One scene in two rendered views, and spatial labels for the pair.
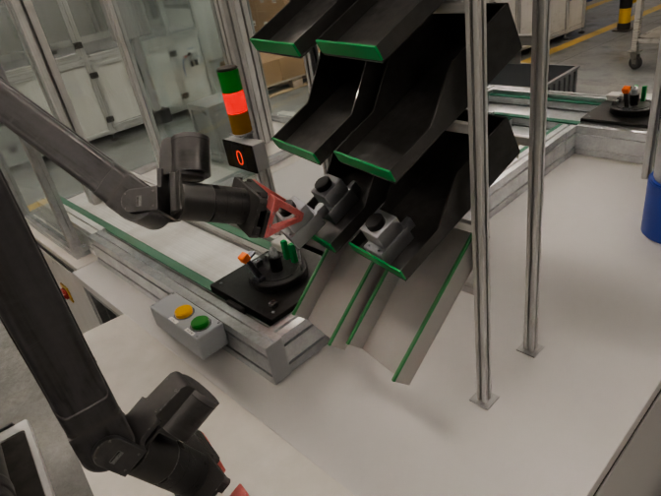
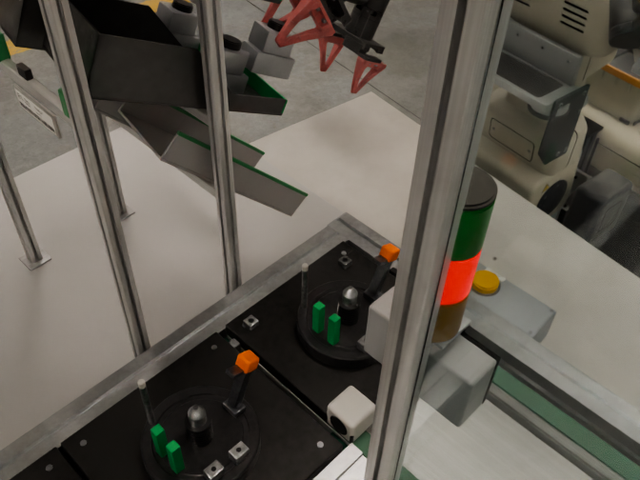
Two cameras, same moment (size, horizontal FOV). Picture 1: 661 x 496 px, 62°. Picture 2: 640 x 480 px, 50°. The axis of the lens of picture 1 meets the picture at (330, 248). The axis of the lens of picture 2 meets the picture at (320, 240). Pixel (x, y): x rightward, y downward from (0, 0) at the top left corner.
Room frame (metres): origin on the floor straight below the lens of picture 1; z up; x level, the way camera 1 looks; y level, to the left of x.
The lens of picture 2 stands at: (1.69, 0.01, 1.73)
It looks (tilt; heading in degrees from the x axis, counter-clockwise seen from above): 45 degrees down; 172
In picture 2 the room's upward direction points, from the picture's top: 2 degrees clockwise
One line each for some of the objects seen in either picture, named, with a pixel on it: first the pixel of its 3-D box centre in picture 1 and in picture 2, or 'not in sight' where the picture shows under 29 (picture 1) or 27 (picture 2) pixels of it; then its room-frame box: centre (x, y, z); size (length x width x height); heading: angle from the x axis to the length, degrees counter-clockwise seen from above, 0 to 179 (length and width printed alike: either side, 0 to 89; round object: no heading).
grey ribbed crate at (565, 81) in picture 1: (503, 94); not in sight; (2.89, -1.06, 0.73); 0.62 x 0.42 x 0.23; 39
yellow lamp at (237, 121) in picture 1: (240, 121); not in sight; (1.33, 0.16, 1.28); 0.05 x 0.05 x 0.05
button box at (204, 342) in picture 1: (188, 323); not in sight; (1.04, 0.35, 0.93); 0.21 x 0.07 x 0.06; 39
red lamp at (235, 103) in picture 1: (235, 101); not in sight; (1.33, 0.16, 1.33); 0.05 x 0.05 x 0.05
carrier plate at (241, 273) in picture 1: (279, 279); (347, 330); (1.11, 0.13, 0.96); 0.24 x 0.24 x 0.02; 39
